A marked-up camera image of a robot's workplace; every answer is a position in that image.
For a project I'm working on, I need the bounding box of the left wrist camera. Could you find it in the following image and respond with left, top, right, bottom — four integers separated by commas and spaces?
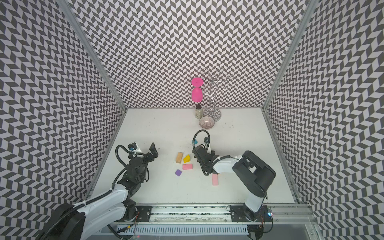
128, 143, 142, 154

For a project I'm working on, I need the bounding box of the right corner metal post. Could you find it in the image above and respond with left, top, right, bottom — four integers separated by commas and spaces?
263, 0, 319, 112

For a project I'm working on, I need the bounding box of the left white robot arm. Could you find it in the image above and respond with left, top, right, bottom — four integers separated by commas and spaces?
37, 143, 159, 240

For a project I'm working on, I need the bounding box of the glass spice jar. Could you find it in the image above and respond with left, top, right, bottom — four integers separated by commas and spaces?
195, 104, 204, 120

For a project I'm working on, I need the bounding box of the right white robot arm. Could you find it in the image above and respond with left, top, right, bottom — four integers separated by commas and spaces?
192, 146, 277, 222

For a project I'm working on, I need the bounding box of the chrome wire stand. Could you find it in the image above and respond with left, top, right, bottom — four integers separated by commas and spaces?
202, 67, 235, 123

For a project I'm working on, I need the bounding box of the corner metal post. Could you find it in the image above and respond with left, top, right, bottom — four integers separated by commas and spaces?
263, 0, 319, 112
56, 0, 127, 113

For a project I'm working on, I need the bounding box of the left corner metal post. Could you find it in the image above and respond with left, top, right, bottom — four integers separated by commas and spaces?
56, 0, 127, 113

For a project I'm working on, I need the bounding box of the metal base rail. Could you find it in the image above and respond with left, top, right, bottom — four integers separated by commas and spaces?
111, 204, 316, 236

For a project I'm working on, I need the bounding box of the purple wood cube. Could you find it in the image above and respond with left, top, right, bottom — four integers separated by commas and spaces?
175, 170, 182, 177

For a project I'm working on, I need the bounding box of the pink lamp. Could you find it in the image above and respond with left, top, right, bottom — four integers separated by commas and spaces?
191, 78, 204, 103

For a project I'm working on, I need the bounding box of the natural wood block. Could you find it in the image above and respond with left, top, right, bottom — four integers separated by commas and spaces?
176, 152, 184, 164

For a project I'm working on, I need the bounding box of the yellow triangular wood block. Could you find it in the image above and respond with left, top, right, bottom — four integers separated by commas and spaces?
183, 155, 191, 164

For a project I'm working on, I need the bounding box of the pink rectangular wood block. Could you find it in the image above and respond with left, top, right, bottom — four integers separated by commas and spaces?
183, 164, 194, 170

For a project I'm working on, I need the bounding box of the striped ceramic bowl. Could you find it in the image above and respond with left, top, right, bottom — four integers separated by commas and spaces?
199, 116, 215, 129

